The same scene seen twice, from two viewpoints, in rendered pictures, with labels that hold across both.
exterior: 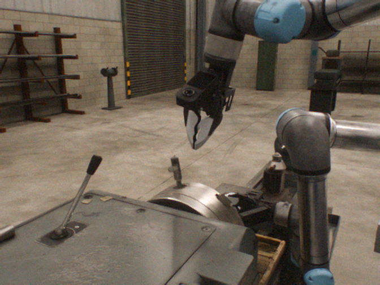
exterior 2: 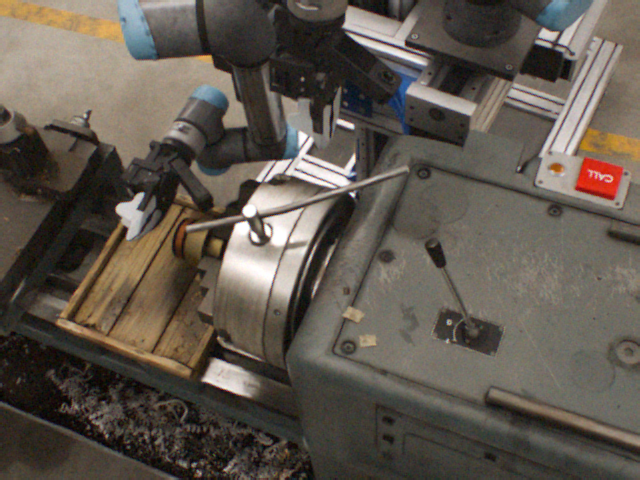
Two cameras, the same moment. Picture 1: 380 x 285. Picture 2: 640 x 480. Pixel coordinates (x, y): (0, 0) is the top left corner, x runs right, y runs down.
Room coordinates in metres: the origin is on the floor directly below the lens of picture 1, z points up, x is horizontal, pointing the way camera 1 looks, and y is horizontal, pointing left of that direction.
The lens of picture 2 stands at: (0.77, 0.71, 2.27)
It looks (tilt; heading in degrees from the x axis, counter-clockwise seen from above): 57 degrees down; 271
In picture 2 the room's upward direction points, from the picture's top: 8 degrees counter-clockwise
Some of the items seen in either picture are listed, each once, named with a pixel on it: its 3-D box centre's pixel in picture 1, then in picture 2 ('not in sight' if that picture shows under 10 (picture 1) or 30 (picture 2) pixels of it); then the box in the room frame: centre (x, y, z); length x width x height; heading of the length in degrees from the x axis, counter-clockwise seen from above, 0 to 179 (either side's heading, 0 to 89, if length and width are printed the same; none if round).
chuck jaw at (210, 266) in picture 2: not in sight; (219, 297); (0.96, 0.04, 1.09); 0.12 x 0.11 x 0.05; 61
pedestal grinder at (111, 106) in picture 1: (110, 87); not in sight; (9.43, 2.12, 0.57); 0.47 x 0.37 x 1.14; 153
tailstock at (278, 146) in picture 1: (286, 154); not in sight; (1.90, -0.58, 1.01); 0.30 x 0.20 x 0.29; 151
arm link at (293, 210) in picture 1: (307, 220); (201, 115); (0.98, -0.38, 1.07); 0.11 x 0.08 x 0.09; 61
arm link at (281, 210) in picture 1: (282, 212); (182, 142); (1.02, -0.31, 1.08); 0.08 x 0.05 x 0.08; 151
